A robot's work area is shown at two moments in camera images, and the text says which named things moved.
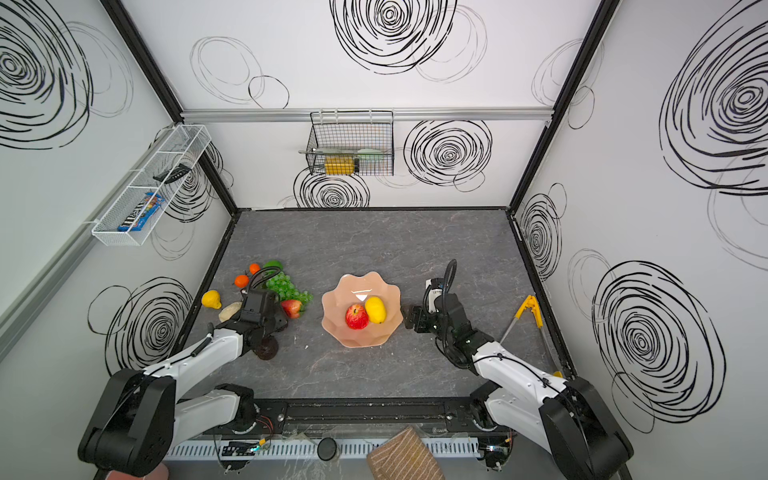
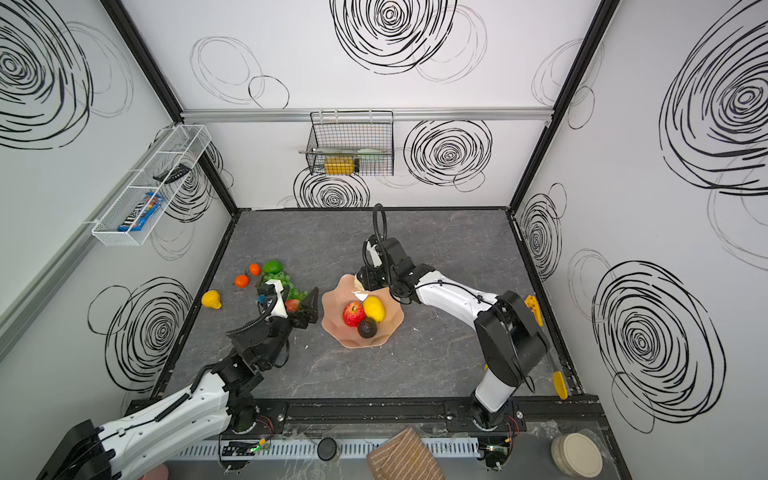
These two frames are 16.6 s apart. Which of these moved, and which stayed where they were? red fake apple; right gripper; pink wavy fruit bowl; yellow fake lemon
Moved: right gripper
Stayed: yellow fake lemon; pink wavy fruit bowl; red fake apple
